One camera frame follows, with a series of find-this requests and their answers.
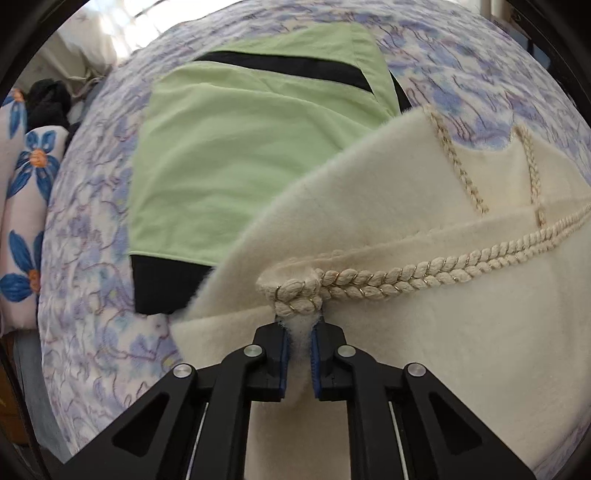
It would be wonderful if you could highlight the light green garment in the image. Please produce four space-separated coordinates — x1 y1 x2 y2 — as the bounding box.
128 23 411 315

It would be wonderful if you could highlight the cream fuzzy cardigan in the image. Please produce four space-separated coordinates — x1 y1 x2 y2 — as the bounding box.
171 108 590 479

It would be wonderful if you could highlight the purple cat print blanket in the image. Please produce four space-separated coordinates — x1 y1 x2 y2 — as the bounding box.
38 1 590 453

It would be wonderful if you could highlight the blue flower print bedding roll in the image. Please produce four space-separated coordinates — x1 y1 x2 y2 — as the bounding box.
1 89 68 334

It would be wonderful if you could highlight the dark clothes pile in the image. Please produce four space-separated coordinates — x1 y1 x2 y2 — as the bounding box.
25 79 71 131

